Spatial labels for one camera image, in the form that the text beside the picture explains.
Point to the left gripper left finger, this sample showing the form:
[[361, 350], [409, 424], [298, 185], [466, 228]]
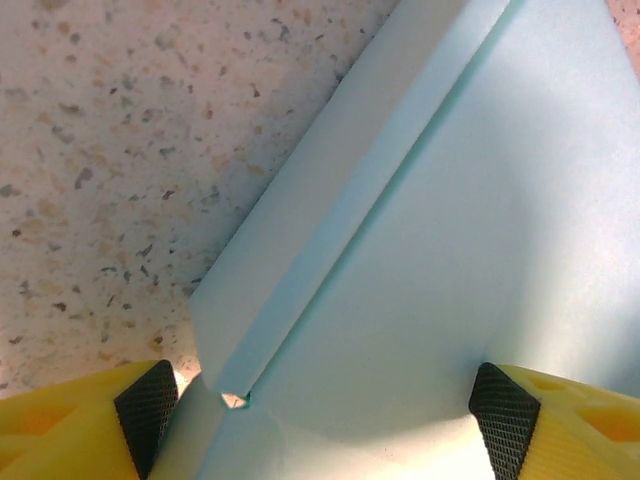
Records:
[[65, 430]]

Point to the light blue paper box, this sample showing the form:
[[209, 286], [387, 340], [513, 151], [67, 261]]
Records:
[[450, 225]]

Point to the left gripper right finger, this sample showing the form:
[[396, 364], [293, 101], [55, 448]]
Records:
[[575, 435]]

